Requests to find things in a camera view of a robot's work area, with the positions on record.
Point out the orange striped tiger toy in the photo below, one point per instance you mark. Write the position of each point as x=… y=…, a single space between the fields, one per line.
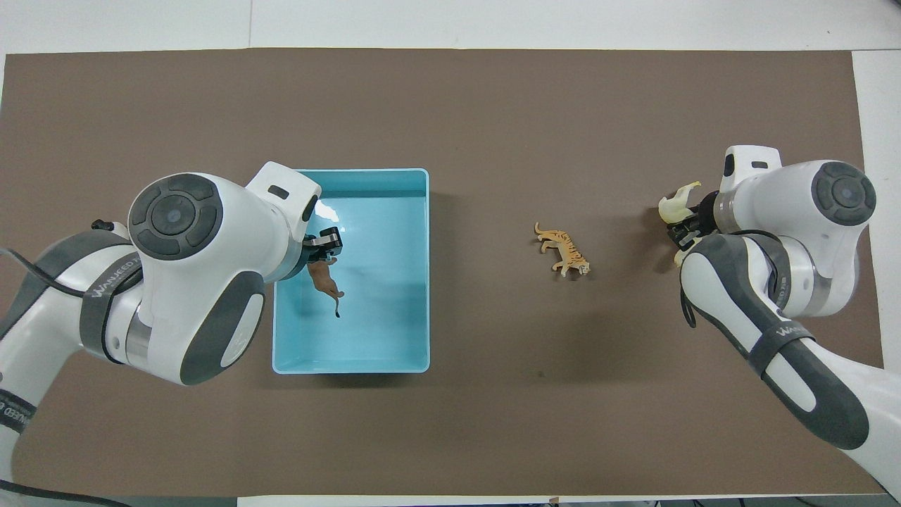
x=563 y=250

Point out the blue plastic storage box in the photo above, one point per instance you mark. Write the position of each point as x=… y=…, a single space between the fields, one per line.
x=380 y=310

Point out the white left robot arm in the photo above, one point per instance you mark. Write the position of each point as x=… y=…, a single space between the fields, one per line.
x=183 y=274

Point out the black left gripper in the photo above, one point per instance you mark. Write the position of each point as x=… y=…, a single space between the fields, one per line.
x=314 y=251

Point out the cream giraffe toy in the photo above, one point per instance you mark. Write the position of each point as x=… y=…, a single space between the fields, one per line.
x=677 y=204

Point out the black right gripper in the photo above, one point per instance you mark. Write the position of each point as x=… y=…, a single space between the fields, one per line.
x=706 y=213

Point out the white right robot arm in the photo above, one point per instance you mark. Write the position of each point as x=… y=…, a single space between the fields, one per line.
x=788 y=282

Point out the brown table mat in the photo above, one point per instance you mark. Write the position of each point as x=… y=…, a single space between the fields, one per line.
x=507 y=394

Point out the brown lion toy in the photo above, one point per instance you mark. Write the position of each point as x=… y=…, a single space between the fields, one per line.
x=325 y=280

